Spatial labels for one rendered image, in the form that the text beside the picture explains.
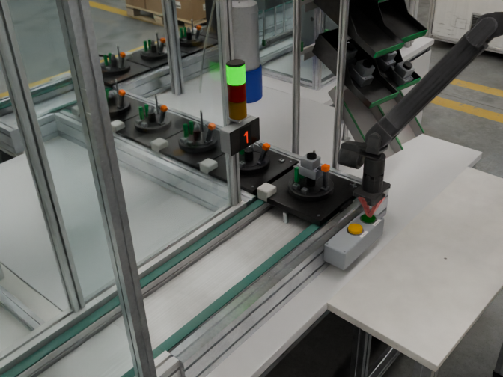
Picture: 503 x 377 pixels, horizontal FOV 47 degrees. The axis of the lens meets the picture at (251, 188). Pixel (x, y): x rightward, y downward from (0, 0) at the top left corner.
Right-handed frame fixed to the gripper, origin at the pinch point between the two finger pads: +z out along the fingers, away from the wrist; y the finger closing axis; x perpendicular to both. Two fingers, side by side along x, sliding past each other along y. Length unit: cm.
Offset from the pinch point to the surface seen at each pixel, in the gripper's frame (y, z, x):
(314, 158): -0.6, -10.9, -20.2
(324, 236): 15.1, 1.5, -5.1
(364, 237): 8.2, 1.8, 3.5
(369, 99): -24.8, -22.4, -17.2
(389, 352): -25, 80, 1
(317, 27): -86, -17, -81
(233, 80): 20, -40, -32
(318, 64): -86, 0, -80
